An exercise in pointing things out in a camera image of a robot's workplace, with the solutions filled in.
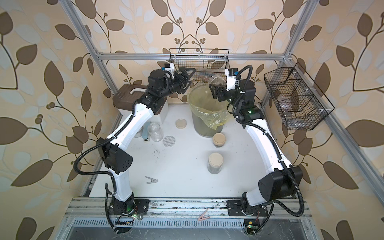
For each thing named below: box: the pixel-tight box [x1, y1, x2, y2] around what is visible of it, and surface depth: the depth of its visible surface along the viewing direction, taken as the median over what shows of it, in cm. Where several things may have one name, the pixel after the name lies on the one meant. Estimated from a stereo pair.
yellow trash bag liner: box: [187, 83, 233, 130], surface depth 84 cm
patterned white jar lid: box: [162, 135, 176, 148], surface depth 101 cm
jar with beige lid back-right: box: [213, 132, 226, 148], surface depth 95 cm
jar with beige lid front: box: [207, 152, 224, 175], surface depth 82 cm
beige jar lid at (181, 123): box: [175, 118, 187, 129], surface depth 110 cm
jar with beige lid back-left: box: [209, 75, 227, 88], surface depth 70 cm
